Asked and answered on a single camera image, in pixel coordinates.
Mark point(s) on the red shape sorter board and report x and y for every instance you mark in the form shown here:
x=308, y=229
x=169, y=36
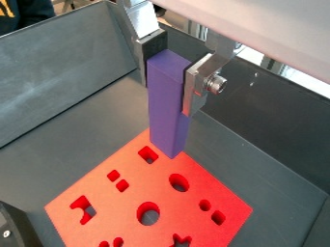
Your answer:
x=145, y=200

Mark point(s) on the purple rectangular block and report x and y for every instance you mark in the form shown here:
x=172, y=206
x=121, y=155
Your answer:
x=169, y=123

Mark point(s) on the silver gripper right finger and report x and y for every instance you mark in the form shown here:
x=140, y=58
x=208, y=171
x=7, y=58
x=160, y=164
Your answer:
x=203, y=75

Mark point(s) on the person in dark shirt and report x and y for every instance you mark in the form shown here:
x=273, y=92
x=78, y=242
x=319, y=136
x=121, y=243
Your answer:
x=21, y=13

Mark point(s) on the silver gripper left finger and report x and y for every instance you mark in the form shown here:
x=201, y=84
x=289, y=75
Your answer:
x=146, y=36

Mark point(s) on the black device corner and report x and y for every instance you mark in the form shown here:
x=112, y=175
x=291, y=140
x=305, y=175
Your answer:
x=17, y=230

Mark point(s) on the grey bin tray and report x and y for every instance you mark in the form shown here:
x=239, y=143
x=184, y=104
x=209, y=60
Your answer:
x=73, y=104

